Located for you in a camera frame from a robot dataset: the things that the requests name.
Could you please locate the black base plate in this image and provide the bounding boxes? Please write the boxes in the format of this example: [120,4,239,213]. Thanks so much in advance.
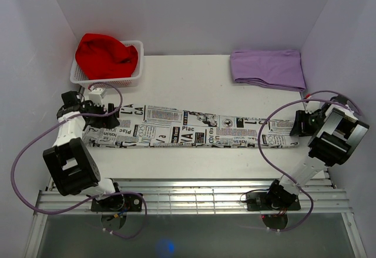
[245,191,301,212]
[90,194,142,213]

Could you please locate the aluminium rail frame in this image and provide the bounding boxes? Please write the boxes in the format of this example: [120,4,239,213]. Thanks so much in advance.
[32,175,353,216]

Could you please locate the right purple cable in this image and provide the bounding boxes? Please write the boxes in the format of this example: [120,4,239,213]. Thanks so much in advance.
[237,90,364,233]

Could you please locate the purple cable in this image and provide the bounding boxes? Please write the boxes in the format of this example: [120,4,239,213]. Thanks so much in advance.
[11,82,149,239]
[237,90,364,233]

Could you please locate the white plastic basket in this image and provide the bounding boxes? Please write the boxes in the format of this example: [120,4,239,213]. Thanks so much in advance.
[70,40,145,89]

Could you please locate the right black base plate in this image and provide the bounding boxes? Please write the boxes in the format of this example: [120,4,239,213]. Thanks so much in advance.
[245,191,301,212]

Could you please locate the newspaper print trousers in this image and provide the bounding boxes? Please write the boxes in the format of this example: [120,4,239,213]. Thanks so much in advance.
[83,104,298,148]

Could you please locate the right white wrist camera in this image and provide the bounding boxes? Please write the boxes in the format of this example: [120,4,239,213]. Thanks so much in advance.
[304,95,321,114]

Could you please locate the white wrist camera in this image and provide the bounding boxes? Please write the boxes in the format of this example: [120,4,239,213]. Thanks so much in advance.
[304,95,321,114]
[88,88,106,106]

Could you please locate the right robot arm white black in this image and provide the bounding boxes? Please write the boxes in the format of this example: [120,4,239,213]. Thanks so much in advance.
[265,93,370,210]

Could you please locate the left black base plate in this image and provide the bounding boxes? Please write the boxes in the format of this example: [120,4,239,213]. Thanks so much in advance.
[90,194,142,213]

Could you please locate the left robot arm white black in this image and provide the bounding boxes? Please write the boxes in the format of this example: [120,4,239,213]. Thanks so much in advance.
[43,88,125,211]

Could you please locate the red trousers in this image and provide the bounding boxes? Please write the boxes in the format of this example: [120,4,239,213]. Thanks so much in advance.
[75,33,139,80]

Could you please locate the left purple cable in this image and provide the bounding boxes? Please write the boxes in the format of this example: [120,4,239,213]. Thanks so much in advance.
[11,82,149,239]

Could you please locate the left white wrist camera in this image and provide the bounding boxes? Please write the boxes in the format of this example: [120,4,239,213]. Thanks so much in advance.
[88,88,106,106]

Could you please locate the folded purple trousers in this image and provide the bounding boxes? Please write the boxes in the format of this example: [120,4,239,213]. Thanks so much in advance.
[230,50,306,92]

